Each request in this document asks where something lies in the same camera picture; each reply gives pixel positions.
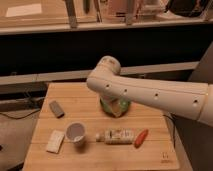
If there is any white sponge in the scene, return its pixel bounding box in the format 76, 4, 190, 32
46, 130, 65, 153

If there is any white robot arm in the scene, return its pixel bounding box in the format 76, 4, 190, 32
87, 56, 213, 127

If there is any green ceramic bowl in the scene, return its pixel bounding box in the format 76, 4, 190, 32
100, 98, 131, 118

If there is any clear plastic bottle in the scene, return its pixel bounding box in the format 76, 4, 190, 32
95, 129, 134, 145

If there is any white paper cup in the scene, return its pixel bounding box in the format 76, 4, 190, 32
66, 122, 85, 147

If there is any grey rectangular block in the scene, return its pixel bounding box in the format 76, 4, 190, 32
49, 101, 64, 118

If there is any orange carrot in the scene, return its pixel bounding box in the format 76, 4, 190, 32
134, 130, 148, 148

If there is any metal table leg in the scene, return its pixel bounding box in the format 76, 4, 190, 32
65, 0, 77, 28

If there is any black bag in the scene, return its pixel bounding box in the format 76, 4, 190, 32
166, 0, 210, 17

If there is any white paper sheet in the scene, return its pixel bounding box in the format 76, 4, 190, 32
6, 3, 42, 17

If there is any black cable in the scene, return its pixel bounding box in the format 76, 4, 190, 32
0, 108, 42, 121

